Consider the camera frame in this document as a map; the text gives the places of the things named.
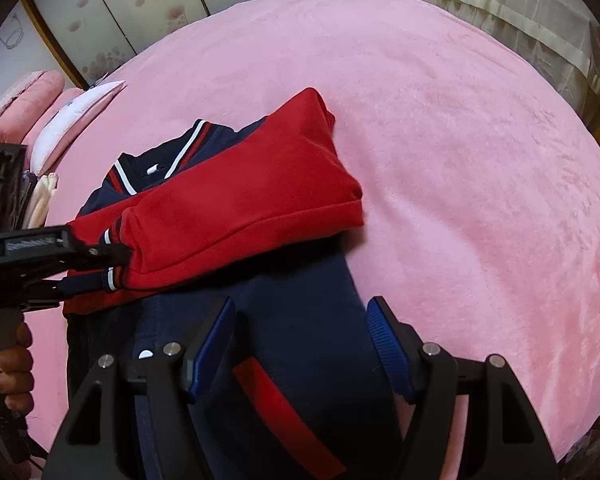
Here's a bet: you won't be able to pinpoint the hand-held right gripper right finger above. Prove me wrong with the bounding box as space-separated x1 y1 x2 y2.
366 296 561 480

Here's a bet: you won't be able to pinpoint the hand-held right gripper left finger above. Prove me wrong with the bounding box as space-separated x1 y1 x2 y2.
42 296 237 480

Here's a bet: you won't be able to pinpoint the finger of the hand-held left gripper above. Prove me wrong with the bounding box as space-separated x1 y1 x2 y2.
55 232 132 275
22 269 113 307

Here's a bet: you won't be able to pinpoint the red and navy jacket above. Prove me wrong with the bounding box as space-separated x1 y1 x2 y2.
62 87 406 480

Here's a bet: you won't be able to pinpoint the stack of folded clothes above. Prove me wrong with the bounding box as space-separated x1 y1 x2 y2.
25 172 61 228

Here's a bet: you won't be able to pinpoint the person's left hand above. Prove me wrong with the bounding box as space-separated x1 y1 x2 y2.
0 321 35 413

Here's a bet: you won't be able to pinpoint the white pillow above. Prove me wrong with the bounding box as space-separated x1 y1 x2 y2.
30 80 128 173

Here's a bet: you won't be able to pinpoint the folded pink quilt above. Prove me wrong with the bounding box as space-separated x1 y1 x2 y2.
0 70 86 161

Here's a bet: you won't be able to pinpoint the pink plush blanket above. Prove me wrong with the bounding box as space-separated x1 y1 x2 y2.
25 0 600 466

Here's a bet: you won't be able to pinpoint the floral wardrobe doors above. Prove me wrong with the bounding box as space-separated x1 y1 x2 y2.
0 0 301 126

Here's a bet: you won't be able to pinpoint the cream ruffled furniture cover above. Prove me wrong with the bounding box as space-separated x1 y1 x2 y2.
377 0 600 121

